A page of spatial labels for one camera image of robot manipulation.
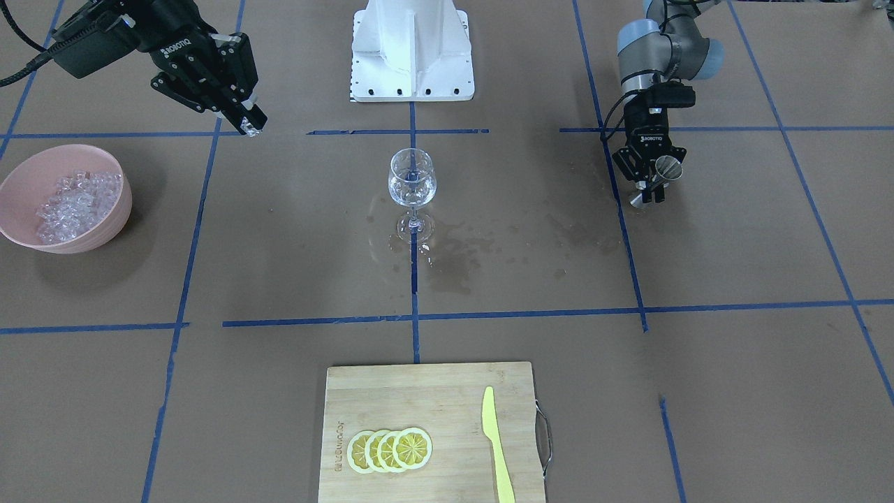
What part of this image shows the wooden cutting board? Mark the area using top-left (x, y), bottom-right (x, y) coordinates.
top-left (317, 362), bottom-right (547, 502)

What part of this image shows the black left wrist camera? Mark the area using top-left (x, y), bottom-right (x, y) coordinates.
top-left (644, 82), bottom-right (696, 109)

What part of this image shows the lemon slice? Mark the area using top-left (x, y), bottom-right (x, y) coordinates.
top-left (393, 427), bottom-right (433, 470)
top-left (348, 430), bottom-right (374, 474)
top-left (364, 429), bottom-right (391, 472)
top-left (376, 432), bottom-right (406, 474)

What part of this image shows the clear ice cube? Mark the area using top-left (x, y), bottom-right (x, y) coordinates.
top-left (240, 120), bottom-right (262, 138)

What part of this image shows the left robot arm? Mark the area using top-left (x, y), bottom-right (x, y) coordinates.
top-left (613, 1), bottom-right (725, 203)

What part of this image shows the pile of clear ice cubes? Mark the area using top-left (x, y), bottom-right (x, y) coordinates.
top-left (36, 170), bottom-right (124, 245)

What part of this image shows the pink bowl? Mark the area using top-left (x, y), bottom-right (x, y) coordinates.
top-left (1, 144), bottom-right (132, 254)

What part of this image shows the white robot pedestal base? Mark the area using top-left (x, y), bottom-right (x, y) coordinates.
top-left (349, 1), bottom-right (476, 103)

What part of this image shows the clear wine glass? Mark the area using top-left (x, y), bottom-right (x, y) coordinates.
top-left (388, 147), bottom-right (437, 243)

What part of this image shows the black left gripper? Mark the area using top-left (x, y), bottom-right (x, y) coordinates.
top-left (613, 105), bottom-right (687, 184)

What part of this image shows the steel cone jigger cup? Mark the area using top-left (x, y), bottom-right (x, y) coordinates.
top-left (629, 155), bottom-right (682, 209)

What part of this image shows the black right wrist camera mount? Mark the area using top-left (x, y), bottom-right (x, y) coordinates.
top-left (49, 1), bottom-right (138, 78)

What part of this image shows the yellow plastic knife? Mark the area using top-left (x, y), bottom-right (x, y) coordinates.
top-left (480, 386), bottom-right (516, 502)

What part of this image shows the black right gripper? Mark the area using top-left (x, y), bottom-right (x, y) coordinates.
top-left (108, 1), bottom-right (268, 135)

